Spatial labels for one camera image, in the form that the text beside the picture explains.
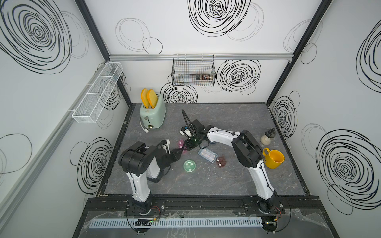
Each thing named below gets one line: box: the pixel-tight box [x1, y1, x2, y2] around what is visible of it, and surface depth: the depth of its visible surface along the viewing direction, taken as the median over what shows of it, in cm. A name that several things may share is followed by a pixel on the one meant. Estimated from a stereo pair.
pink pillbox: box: [177, 139, 188, 156], surface depth 96 cm
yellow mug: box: [262, 147, 286, 170], surface depth 86 cm
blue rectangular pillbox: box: [197, 147, 219, 164], surface depth 93 cm
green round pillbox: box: [183, 159, 196, 173], surface depth 88 cm
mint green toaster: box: [139, 88, 167, 129], surface depth 98 cm
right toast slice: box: [146, 89, 159, 109], surface depth 100 cm
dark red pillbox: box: [216, 154, 227, 168], surface depth 90 cm
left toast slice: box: [140, 88, 150, 109], surface depth 98 cm
